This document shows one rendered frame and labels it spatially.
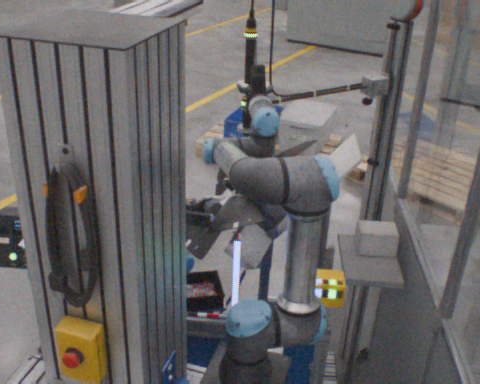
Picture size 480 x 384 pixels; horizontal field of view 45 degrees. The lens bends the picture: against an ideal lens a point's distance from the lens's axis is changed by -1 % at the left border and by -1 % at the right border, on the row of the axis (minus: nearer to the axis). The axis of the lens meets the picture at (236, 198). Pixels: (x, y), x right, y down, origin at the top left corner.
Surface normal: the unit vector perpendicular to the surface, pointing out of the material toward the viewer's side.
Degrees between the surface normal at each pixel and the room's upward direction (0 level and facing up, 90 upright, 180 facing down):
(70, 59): 90
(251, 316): 7
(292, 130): 95
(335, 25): 90
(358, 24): 90
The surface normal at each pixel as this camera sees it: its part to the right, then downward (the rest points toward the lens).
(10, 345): 0.04, -0.88
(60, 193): -0.30, 0.44
